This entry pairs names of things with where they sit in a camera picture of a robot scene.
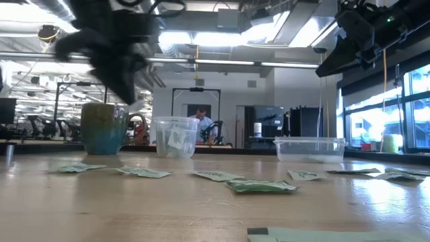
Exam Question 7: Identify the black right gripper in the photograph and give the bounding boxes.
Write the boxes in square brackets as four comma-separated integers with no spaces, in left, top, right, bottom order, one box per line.
[315,9,409,79]

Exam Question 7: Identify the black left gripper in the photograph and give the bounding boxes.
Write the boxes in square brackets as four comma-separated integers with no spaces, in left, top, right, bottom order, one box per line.
[55,0,147,106]

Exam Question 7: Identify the round clear plastic cup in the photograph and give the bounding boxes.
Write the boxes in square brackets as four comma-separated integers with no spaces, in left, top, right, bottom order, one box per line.
[154,116,201,159]

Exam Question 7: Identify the olive and teal ceramic mug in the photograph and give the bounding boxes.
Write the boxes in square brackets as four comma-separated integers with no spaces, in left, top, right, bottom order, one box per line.
[79,102,148,156]

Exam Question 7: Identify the linear ceiling light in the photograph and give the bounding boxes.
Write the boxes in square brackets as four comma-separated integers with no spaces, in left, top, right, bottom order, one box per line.
[0,52,91,63]
[147,57,256,66]
[260,61,320,69]

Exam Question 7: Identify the red background object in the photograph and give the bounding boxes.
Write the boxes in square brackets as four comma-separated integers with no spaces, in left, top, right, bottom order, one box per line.
[133,121,151,146]

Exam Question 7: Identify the black cabinet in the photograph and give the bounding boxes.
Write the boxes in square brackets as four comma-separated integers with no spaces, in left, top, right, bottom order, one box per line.
[289,106,324,138]

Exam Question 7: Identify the black machine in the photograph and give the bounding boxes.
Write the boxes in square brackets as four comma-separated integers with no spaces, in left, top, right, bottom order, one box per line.
[253,104,286,139]

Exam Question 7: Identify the rectangular clear plastic container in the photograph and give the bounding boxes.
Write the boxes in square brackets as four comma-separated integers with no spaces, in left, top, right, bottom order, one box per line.
[272,136,349,165]

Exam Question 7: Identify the person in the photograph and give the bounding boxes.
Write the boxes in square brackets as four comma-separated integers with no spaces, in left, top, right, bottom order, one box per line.
[191,106,216,144]

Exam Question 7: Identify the yellow green container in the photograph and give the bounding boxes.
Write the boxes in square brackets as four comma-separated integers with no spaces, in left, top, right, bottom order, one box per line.
[382,134,400,155]

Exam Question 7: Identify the large glass window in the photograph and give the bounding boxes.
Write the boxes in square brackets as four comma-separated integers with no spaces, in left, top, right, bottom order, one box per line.
[342,63,430,153]

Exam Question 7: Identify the black monitor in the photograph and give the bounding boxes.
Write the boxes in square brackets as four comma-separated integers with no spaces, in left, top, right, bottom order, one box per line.
[0,97,17,124]

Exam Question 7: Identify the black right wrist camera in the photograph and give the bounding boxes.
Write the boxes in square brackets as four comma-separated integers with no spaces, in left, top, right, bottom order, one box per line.
[337,11,376,46]

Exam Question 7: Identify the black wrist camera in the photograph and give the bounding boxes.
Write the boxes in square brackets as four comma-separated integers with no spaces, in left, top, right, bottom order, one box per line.
[337,11,376,46]
[126,9,161,38]

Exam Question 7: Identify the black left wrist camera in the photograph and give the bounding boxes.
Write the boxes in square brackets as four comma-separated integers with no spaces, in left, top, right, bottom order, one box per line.
[126,9,161,38]

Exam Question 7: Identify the yellow hanging cord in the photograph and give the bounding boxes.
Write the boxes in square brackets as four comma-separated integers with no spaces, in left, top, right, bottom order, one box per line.
[194,44,200,81]

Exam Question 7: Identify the black ceiling cord reel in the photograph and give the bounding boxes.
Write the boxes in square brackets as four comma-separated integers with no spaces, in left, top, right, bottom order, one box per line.
[36,24,61,44]

